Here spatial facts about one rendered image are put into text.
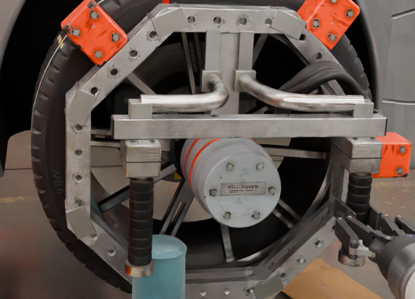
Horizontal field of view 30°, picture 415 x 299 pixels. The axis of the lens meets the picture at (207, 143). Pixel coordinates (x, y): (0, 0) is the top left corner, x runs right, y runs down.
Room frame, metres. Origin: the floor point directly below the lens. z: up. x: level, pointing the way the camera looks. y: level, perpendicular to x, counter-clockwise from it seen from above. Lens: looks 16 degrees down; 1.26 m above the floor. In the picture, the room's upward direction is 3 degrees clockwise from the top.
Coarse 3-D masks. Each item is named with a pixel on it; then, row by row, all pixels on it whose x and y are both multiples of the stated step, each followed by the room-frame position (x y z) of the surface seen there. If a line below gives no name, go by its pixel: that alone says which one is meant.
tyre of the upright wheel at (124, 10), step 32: (96, 0) 1.47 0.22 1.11; (128, 0) 1.35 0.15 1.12; (160, 0) 1.36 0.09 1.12; (192, 0) 1.37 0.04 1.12; (224, 0) 1.39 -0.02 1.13; (256, 0) 1.40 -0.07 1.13; (288, 0) 1.41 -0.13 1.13; (128, 32) 1.35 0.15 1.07; (64, 64) 1.32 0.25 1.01; (352, 64) 1.44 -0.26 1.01; (64, 96) 1.32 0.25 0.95; (32, 128) 1.34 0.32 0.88; (64, 128) 1.32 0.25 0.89; (32, 160) 1.32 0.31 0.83; (64, 160) 1.32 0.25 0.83; (64, 192) 1.32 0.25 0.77; (64, 224) 1.32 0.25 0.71; (96, 256) 1.34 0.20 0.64; (128, 288) 1.35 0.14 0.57
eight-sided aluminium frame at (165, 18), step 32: (160, 32) 1.27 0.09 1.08; (224, 32) 1.30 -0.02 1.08; (256, 32) 1.31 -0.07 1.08; (288, 32) 1.32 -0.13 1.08; (128, 64) 1.27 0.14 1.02; (96, 96) 1.25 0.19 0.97; (96, 224) 1.25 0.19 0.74; (320, 224) 1.36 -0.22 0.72; (288, 256) 1.34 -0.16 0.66; (192, 288) 1.29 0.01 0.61; (224, 288) 1.31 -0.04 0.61; (256, 288) 1.32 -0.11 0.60
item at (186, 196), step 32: (192, 32) 1.40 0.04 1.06; (192, 64) 1.40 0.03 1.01; (288, 64) 1.61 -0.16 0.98; (96, 128) 1.36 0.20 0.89; (288, 160) 1.63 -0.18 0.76; (320, 160) 1.48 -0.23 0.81; (96, 192) 1.44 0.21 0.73; (128, 192) 1.37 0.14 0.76; (192, 192) 1.40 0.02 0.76; (288, 192) 1.54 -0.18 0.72; (320, 192) 1.44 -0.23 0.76; (128, 224) 1.47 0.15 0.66; (160, 224) 1.40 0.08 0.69; (192, 224) 1.59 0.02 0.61; (256, 224) 1.52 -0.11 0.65; (288, 224) 1.44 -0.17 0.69; (192, 256) 1.42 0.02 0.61; (224, 256) 1.42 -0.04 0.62; (256, 256) 1.41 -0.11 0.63
